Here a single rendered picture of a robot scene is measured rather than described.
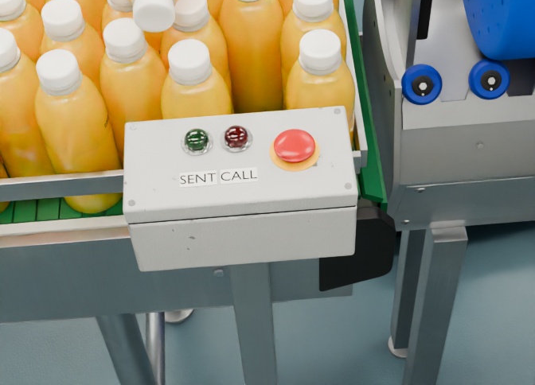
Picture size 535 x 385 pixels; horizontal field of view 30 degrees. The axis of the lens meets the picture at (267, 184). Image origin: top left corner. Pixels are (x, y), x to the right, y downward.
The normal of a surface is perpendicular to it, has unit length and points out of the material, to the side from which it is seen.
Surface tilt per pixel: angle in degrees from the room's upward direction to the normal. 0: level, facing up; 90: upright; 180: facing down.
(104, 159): 90
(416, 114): 52
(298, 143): 0
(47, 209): 0
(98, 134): 90
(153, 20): 91
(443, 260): 90
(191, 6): 0
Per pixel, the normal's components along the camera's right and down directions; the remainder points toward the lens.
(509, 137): 0.05, 0.55
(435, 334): 0.07, 0.80
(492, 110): 0.03, 0.26
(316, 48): -0.04, -0.59
